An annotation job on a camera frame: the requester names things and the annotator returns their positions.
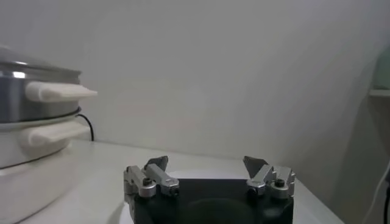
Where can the stainless steel steamer basket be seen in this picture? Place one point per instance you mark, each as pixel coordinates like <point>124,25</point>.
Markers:
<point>18,100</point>

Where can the round glass pot lid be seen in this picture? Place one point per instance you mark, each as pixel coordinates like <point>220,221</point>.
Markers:
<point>27,64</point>

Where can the white electric cooker base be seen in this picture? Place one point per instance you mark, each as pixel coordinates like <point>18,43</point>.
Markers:
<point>30,170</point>

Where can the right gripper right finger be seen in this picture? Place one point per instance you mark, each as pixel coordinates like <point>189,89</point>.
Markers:
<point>262,178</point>

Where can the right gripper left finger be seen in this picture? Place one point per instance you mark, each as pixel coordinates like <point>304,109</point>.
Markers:
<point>163,181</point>

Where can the round white plate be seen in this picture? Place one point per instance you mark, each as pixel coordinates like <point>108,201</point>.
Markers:
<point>207,174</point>

